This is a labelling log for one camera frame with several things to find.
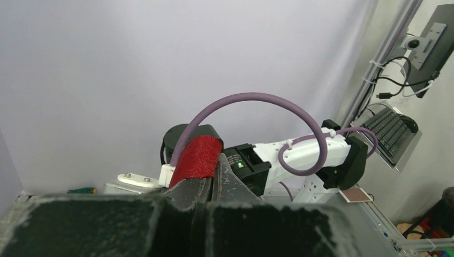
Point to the monitor on mount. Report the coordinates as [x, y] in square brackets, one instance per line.
[430, 50]

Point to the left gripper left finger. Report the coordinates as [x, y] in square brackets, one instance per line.
[153, 224]

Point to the green handled screwdriver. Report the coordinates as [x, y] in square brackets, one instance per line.
[87, 190]

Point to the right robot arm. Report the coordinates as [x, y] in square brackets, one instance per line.
[263, 165]

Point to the black keyboard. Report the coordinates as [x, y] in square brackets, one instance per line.
[394, 132]

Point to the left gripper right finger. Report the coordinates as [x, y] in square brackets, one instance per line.
[240, 224]

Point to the red ribbon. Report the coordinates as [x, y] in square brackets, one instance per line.
[199, 159]

